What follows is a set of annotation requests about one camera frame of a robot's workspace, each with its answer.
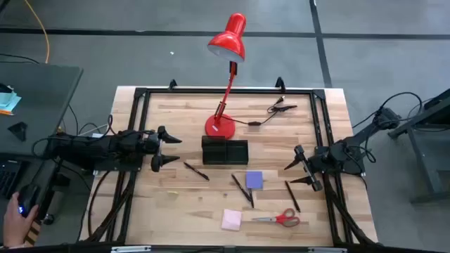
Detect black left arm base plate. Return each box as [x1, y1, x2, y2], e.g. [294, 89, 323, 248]
[93, 154, 143, 173]

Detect thick black hanging cable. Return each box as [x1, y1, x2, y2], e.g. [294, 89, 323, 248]
[87, 170, 110, 236]

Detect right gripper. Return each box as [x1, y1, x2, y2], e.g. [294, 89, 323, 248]
[283, 144, 331, 193]

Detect black lamp power cable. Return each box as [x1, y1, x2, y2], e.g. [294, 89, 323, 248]
[224, 95, 299, 127]

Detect black aluminium table frame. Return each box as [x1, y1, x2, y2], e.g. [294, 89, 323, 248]
[84, 77, 379, 247]

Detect silver metal bracket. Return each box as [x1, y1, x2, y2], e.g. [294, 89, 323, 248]
[307, 247, 348, 253]
[110, 245, 152, 253]

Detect black computer mouse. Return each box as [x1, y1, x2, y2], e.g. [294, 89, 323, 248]
[17, 183, 41, 217]

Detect red handled scissors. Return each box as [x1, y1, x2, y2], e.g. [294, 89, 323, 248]
[250, 207, 301, 228]

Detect hazard striped desk leg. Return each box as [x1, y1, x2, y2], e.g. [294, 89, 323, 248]
[22, 219, 42, 247]

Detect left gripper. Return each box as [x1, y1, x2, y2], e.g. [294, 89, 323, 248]
[142, 125, 183, 173]

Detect dark grey desk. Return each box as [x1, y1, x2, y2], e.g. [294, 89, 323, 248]
[0, 62, 84, 158]

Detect black mesh desk organizer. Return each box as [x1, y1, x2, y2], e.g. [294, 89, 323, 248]
[201, 135, 249, 166]

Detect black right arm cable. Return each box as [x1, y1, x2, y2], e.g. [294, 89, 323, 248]
[351, 91, 425, 164]

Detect black keyboard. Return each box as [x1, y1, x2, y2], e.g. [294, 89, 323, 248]
[0, 160, 20, 200]

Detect thin black floor cable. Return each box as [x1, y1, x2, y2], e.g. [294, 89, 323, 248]
[0, 52, 40, 65]

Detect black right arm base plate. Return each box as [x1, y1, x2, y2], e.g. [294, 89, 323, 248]
[314, 145, 366, 176]

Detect yellow cable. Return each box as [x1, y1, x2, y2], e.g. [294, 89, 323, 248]
[23, 0, 51, 64]

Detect purple sticky note pad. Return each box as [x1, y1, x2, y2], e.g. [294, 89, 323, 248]
[245, 170, 264, 191]

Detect red desk lamp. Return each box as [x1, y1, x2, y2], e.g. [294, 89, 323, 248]
[204, 13, 247, 141]

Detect person's hand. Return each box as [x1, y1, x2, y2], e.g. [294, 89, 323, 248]
[2, 191, 39, 249]

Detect grey metal side table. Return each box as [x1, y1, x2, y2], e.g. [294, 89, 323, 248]
[387, 87, 450, 205]

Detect black triangular bracket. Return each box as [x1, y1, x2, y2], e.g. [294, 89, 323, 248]
[7, 121, 28, 142]

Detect teal paper stack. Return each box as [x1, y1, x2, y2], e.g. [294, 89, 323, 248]
[0, 84, 23, 115]

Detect pink sticky note pad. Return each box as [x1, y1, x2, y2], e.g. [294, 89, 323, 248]
[221, 209, 243, 232]

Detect dark low side desk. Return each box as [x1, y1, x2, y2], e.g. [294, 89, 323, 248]
[0, 154, 63, 247]

